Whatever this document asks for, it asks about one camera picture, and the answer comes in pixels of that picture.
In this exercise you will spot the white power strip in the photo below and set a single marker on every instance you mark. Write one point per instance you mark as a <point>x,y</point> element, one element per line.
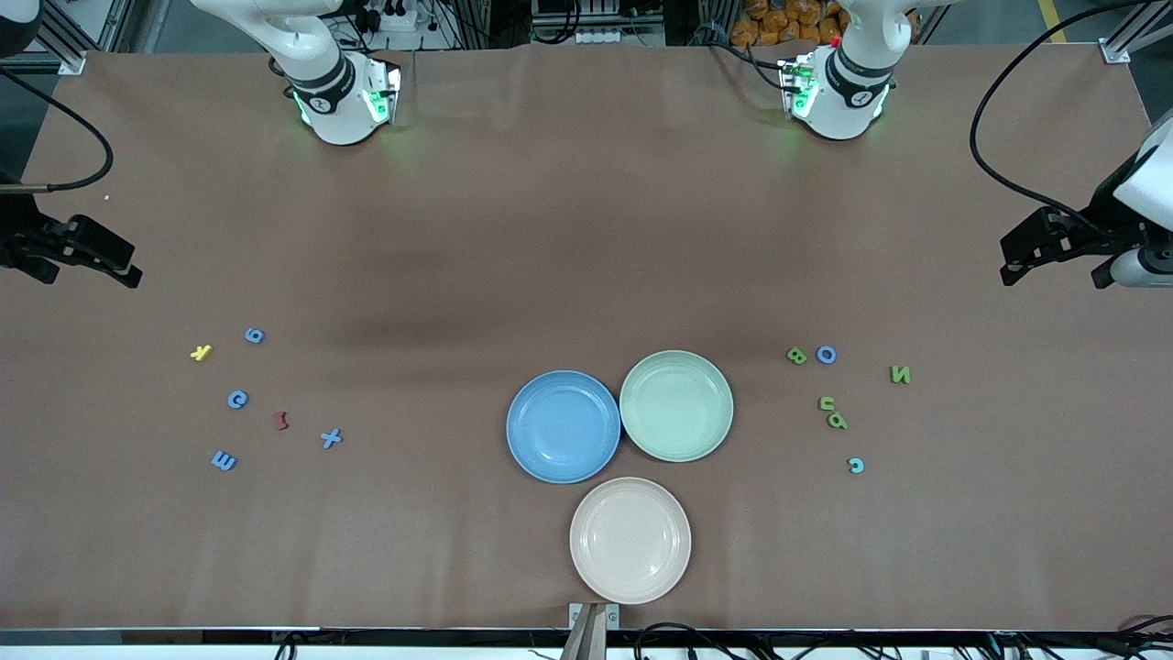
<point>600,37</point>
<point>394,18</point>

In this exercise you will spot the blue foam letter O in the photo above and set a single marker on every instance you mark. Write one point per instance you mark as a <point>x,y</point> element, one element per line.
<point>820,355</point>

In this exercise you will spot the blue foam letter X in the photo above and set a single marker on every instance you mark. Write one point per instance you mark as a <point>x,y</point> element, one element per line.
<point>331,438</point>

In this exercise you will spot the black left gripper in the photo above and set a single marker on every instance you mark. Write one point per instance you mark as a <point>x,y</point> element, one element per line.
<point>1096,225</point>

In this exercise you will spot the aluminium frame profile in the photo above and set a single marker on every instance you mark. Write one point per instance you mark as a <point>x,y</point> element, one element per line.
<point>1116,50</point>
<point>69,60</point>

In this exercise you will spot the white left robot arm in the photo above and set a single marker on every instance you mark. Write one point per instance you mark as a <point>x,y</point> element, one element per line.
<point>848,92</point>

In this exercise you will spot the beige round plate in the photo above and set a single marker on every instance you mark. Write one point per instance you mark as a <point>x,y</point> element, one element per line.
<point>630,540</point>

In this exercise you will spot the green foam letter B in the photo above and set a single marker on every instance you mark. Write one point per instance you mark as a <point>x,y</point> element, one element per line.
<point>796,356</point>

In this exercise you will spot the green foam letter N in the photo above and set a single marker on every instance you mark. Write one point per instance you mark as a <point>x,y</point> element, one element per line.
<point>901,374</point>

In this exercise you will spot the bag of orange fruit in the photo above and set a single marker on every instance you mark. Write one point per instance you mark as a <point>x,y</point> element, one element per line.
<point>779,23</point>

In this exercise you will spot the blue foam letter E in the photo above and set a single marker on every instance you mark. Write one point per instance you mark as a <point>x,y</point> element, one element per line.
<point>224,460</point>

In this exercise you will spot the brown table cover sheet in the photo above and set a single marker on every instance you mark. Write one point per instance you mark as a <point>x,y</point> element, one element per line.
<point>586,229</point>

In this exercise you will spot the blue foam digit 9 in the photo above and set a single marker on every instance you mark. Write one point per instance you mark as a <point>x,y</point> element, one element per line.
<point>257,340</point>

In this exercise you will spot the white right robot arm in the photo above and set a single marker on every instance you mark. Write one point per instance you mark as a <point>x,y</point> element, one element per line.
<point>339,101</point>

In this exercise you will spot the blue foam letter C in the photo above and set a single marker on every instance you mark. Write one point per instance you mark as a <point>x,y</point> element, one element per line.
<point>231,400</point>

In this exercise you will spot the green round plate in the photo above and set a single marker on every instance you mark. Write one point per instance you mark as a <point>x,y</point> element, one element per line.
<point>676,405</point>

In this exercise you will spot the green foam letter P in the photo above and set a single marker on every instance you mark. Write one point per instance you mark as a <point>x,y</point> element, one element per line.
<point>837,422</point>

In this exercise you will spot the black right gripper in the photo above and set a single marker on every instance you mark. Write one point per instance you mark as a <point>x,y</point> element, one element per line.
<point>18,240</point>

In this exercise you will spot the blue round plate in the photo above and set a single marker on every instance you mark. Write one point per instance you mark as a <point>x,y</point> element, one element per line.
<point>564,449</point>

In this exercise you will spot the metal clamp bracket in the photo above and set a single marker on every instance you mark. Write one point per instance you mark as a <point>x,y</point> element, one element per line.
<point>594,632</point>

